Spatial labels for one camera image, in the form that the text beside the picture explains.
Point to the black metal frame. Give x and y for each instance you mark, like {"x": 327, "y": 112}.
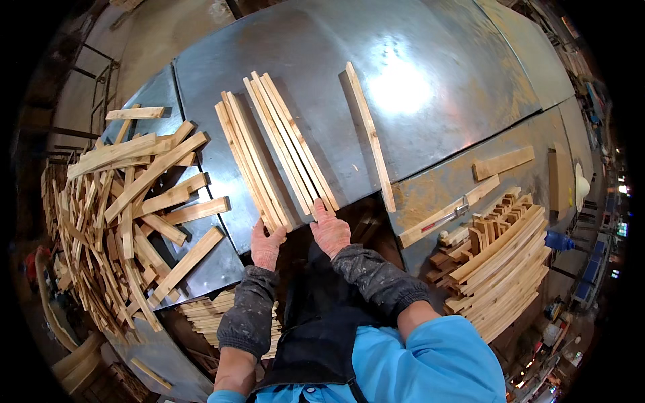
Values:
{"x": 101, "y": 85}

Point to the row of thin wooden slats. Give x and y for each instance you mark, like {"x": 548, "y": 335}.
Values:
{"x": 287, "y": 136}
{"x": 249, "y": 156}

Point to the long single wooden slat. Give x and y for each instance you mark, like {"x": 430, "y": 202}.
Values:
{"x": 370, "y": 133}

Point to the wooden plank with metal tool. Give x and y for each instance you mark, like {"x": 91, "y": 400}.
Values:
{"x": 433, "y": 224}

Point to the stack of long wooden strips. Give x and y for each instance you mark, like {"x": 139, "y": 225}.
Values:
{"x": 504, "y": 272}

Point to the blue plastic bottle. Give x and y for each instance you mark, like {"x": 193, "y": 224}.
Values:
{"x": 557, "y": 241}

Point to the short wooden board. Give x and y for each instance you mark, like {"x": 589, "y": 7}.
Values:
{"x": 504, "y": 162}

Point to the person's right fingers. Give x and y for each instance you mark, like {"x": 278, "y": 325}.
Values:
{"x": 322, "y": 210}

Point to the metal measuring tool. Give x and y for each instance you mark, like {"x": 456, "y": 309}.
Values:
{"x": 451, "y": 214}

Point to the person's body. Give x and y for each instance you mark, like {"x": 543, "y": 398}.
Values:
{"x": 443, "y": 362}

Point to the small wooden stick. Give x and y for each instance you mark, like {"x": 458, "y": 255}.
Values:
{"x": 151, "y": 374}

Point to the person's right hand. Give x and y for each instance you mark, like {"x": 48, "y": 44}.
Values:
{"x": 332, "y": 234}

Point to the person's left hand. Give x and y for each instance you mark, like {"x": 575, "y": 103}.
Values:
{"x": 264, "y": 249}

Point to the person's left fingers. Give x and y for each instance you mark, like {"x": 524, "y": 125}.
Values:
{"x": 259, "y": 227}

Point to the heap of small wooden blocks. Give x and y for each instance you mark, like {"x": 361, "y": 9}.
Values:
{"x": 491, "y": 221}

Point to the thick wooden block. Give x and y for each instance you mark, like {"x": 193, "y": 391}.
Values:
{"x": 559, "y": 181}

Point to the pile of wooden offcuts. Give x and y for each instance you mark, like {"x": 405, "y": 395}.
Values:
{"x": 121, "y": 201}

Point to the curved wooden furniture parts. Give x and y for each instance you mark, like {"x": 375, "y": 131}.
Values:
{"x": 70, "y": 352}

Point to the white round hat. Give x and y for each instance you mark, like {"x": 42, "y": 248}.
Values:
{"x": 582, "y": 186}

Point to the stack of slats under table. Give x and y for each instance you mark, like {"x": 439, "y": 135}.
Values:
{"x": 206, "y": 312}

